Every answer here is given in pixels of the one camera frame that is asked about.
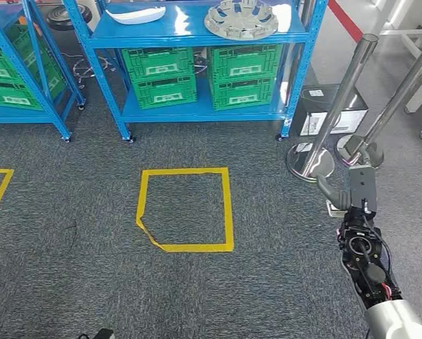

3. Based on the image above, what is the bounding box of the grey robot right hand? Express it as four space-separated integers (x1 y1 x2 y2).
316 174 352 212

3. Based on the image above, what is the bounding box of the grey plastic wheel hubcap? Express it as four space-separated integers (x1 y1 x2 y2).
204 0 279 41

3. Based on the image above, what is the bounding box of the blue metal shelf rack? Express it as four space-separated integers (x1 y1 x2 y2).
63 0 328 143
0 0 86 143

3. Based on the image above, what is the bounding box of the white curved plastic part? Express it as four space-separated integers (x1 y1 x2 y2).
105 6 166 25

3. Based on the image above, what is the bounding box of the metal floor outlet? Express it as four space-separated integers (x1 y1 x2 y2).
327 200 346 219

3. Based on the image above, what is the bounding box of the black cardboard box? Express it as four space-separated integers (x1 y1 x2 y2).
291 84 369 138

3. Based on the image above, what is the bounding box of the white table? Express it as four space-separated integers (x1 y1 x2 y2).
380 0 422 141

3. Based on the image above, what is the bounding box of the red barrier belt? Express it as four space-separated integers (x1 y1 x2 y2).
328 0 364 43

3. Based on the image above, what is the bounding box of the chrome chair base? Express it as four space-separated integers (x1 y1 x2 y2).
72 55 117 88

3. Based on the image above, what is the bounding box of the black round stool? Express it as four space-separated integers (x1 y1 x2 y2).
46 4 93 31

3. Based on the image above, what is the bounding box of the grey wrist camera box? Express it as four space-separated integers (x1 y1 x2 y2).
349 166 377 215

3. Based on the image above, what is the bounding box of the chrome stanchion post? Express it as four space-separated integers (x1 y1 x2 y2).
286 32 380 183
335 37 422 170

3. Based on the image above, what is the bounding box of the grey stanchion post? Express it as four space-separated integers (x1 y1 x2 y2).
299 0 317 30

